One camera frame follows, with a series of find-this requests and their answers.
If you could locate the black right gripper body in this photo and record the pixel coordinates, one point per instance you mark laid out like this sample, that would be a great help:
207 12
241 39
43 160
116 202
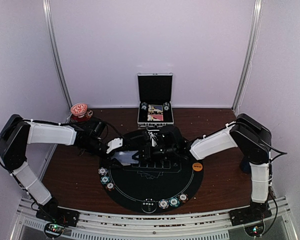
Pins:
168 152

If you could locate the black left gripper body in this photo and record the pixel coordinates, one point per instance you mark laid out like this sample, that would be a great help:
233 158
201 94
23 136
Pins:
107 158

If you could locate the blue white chips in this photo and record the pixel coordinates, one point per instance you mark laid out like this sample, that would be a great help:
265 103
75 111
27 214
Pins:
102 171
163 204

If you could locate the grey blue card deck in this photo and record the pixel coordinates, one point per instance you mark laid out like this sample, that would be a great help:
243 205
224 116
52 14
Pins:
125 157

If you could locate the green chips seat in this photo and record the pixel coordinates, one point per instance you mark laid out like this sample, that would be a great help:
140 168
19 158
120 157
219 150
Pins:
174 202
104 180

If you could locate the orange chips seat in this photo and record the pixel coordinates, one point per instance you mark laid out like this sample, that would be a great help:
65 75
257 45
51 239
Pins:
183 198
110 186

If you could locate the orange big blind button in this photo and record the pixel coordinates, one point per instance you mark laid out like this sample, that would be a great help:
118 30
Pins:
197 166

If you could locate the orange chips front seat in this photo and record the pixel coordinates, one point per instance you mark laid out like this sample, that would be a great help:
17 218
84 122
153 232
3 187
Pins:
183 198

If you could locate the green chips front seat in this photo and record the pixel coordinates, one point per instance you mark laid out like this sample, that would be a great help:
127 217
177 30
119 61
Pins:
174 202

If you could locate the blue white chips front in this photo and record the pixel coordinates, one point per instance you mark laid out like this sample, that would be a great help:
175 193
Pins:
163 204

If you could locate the clear round dealer button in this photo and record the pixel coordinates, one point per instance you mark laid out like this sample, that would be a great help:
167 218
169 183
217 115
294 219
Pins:
149 206

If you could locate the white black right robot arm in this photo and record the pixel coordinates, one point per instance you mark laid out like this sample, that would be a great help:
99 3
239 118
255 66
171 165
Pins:
251 138

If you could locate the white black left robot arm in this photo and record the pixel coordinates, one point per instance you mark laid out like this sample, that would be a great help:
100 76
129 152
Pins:
18 133

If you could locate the red card box in case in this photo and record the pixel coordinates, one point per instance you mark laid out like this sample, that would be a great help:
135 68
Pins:
155 117

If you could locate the aluminium poker case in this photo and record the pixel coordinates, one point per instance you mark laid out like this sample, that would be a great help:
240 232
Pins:
155 89

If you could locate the blue card box in case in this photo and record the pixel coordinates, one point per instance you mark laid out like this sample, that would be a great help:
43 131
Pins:
155 108

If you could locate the right chip stack in case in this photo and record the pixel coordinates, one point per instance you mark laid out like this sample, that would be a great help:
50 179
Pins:
166 106

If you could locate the chip stack in case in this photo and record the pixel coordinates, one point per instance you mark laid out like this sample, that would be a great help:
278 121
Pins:
166 106
144 106

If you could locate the left chip stack in case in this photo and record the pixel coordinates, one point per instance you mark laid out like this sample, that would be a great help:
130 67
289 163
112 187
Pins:
144 106

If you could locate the round black poker mat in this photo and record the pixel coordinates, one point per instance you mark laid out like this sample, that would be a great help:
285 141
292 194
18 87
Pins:
157 180

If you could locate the red floral plate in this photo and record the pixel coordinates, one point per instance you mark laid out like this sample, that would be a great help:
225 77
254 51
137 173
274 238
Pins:
81 118

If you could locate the red white patterned bowl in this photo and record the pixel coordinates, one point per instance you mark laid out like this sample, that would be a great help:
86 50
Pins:
79 109

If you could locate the dark blue mug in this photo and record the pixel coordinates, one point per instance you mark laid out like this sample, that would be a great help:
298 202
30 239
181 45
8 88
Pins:
245 166

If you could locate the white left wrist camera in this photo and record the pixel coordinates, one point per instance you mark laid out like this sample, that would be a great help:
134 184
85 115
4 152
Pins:
114 144

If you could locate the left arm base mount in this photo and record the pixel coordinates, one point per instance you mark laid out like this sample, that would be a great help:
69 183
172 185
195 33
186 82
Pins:
51 212

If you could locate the aluminium front rail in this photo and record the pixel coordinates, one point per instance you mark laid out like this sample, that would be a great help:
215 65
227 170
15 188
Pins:
213 225

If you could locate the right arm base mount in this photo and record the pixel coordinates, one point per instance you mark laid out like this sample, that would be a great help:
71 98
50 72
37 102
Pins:
256 211

